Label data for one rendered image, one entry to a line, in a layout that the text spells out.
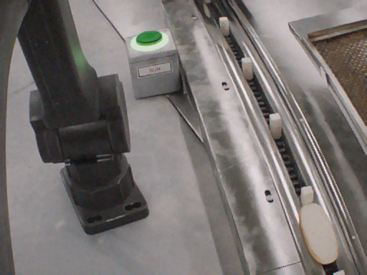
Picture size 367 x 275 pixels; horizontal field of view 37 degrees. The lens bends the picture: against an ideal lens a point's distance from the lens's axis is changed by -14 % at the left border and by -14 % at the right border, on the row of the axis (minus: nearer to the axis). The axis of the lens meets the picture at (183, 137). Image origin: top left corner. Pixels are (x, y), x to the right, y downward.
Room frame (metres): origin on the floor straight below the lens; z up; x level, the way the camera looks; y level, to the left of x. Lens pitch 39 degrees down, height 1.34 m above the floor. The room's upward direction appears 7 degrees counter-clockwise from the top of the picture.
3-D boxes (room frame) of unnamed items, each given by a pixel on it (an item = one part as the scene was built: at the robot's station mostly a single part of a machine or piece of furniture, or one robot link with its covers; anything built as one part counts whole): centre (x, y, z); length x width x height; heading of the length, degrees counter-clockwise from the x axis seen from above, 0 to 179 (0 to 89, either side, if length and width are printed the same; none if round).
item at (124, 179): (0.56, 0.11, 0.86); 0.12 x 0.09 x 0.08; 19
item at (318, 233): (0.41, -0.13, 0.86); 0.10 x 0.04 x 0.01; 5
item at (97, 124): (0.54, 0.10, 0.94); 0.09 x 0.05 x 0.10; 1
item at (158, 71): (0.79, 0.03, 0.84); 0.08 x 0.08 x 0.11; 5
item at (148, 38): (0.79, 0.03, 0.90); 0.04 x 0.04 x 0.02
